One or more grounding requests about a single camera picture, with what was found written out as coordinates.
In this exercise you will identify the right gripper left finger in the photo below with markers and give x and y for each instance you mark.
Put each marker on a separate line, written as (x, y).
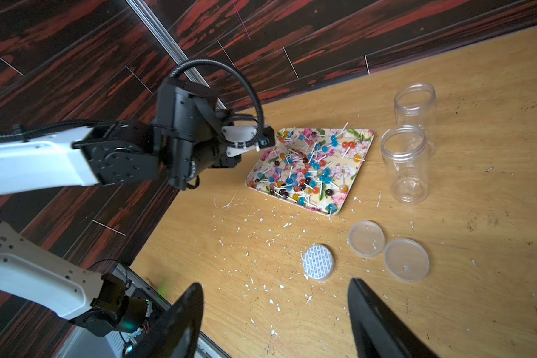
(176, 332)

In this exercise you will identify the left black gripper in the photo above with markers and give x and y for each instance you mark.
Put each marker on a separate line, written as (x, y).
(212, 154)

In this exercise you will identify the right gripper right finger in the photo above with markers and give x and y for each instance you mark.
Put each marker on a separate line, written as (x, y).
(377, 331)

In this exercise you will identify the clear plastic jar lid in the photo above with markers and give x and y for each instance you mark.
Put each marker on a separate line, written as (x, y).
(366, 239)

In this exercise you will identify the clear candy jar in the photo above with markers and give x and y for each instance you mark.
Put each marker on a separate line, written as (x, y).
(416, 105)
(405, 151)

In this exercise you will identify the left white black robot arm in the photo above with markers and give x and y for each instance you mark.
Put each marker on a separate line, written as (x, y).
(188, 135)

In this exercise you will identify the floral pink rectangular tray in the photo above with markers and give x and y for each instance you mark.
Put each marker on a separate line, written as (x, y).
(313, 168)

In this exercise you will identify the metal front rail frame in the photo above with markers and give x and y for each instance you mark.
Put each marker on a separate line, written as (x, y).
(82, 343)

